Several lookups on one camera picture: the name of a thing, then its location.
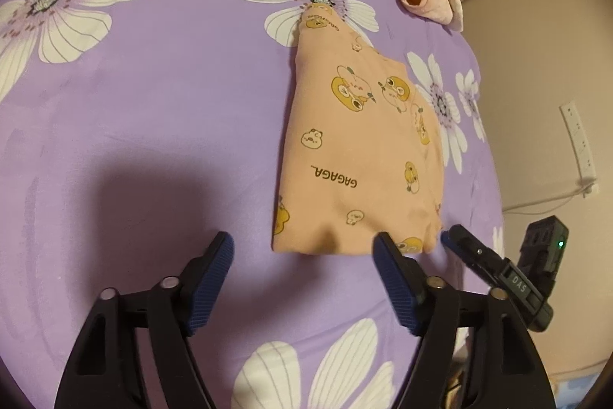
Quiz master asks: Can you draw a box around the white power strip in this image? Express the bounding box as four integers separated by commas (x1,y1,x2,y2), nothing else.
560,101,599,198

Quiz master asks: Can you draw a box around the blue bear printed blanket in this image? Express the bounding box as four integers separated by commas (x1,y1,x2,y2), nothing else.
551,373,595,409

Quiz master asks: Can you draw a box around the orange duck print garment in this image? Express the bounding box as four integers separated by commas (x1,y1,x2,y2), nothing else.
271,4,445,256

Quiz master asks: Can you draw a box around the white cable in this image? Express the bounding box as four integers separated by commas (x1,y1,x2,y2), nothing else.
503,186,592,214

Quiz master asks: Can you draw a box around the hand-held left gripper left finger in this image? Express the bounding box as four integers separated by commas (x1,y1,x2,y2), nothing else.
54,231,235,409

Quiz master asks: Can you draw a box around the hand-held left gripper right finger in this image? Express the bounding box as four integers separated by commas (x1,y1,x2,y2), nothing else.
372,232,559,409

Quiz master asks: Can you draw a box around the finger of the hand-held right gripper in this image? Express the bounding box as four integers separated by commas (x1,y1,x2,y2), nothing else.
441,224,507,289

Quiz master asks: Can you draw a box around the purple floral bedsheet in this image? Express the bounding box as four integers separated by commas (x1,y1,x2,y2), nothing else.
0,0,506,409

